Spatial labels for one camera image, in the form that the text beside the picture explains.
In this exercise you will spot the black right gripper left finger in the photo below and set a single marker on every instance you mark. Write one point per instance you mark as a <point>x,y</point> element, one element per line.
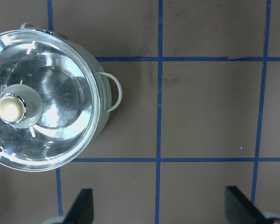
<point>82,210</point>

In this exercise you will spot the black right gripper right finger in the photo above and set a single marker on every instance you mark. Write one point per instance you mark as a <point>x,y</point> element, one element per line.
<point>238,209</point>

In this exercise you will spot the glass pot lid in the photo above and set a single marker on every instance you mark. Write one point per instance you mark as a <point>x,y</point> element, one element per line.
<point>49,101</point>

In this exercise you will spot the pale green electric pot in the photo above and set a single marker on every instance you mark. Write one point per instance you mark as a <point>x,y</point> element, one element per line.
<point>102,88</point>

